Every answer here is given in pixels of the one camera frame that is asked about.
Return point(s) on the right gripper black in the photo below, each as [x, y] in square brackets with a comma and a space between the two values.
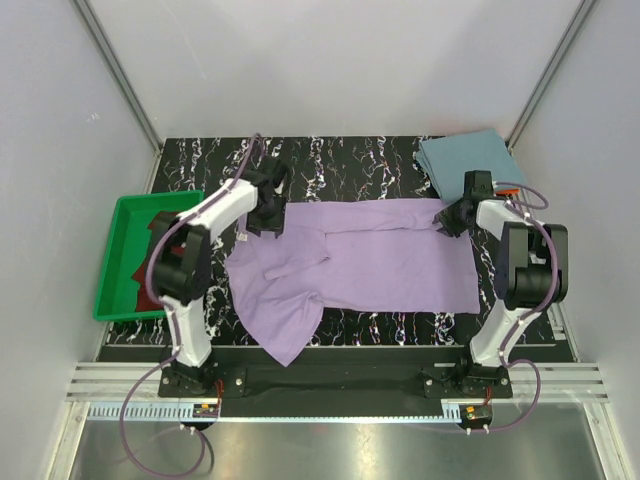
[445, 218]

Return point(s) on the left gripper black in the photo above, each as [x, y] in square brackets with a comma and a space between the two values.
[276, 225]

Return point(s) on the purple t shirt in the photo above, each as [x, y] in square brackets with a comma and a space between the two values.
[367, 256]

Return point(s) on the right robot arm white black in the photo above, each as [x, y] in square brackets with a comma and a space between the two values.
[531, 273]

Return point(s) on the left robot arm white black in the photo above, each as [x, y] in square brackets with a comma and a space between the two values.
[178, 272]

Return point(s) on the folded orange t shirt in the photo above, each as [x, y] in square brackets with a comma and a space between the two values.
[507, 191]

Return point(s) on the folded blue-grey t shirt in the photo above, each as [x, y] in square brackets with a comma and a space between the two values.
[447, 159]

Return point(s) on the green plastic bin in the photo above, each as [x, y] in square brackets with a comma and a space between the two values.
[121, 296]

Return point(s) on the left aluminium frame post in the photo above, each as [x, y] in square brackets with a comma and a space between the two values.
[108, 54]

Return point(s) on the aluminium frame post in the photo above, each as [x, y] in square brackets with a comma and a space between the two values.
[108, 54]
[579, 19]

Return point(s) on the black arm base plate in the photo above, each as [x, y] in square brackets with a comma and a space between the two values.
[361, 377]

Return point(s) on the right aluminium frame post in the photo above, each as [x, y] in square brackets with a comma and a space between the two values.
[579, 19]

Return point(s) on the white slotted cable duct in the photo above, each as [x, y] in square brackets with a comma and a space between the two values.
[236, 411]

